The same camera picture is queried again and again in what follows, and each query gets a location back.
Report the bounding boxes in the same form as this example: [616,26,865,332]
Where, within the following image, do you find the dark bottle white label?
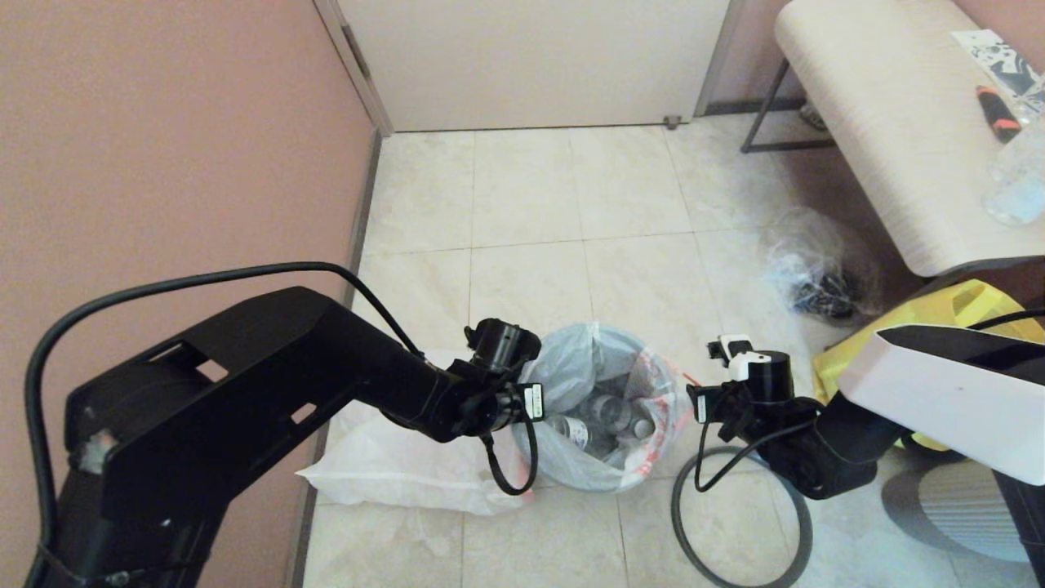
[547,412,597,454]

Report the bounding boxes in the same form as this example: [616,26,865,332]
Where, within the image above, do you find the dark bottle white cap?
[592,396,656,442]

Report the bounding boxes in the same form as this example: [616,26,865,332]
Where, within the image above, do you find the clear bag with dark items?
[759,207,881,326]

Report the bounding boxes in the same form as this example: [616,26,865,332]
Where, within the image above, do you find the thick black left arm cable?
[24,261,425,588]

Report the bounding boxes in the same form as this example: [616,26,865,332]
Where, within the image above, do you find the thin black left gripper cable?
[480,396,540,497]

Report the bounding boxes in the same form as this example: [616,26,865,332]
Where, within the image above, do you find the black white printed paper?
[951,29,1045,99]

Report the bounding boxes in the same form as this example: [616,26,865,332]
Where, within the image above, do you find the right wrist camera unit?
[707,335,794,403]

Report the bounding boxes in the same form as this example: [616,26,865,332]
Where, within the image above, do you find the left wrist camera unit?
[464,318,542,381]

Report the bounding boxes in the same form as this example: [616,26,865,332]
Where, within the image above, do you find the black metal bench frame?
[740,59,835,154]

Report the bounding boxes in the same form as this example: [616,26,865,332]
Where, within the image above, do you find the white door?
[339,0,732,131]

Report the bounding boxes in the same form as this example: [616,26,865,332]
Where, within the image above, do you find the yellow tote bag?
[812,279,1045,452]

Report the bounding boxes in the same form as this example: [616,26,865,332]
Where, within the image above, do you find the grey bin ring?
[671,445,813,588]

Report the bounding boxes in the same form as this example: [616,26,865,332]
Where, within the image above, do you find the light wood-grain bench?
[774,0,1045,277]

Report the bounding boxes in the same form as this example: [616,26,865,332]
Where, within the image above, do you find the black orange tool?
[976,85,1021,145]

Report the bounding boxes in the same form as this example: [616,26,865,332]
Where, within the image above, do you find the white plastic bag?
[298,351,531,515]

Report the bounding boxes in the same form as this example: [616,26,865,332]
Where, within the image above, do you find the grey ribbed robot base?
[880,457,1029,564]

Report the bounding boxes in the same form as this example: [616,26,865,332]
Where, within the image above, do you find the clear plastic bottle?
[984,122,1045,226]

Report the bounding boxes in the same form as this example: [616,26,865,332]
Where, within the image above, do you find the used trash bag red print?
[513,321,703,492]

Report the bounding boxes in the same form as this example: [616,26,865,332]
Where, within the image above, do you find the dark wall baseboard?
[704,98,805,118]
[286,131,385,588]

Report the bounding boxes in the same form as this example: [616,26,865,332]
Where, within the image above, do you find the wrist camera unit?
[707,335,794,403]
[464,318,542,381]

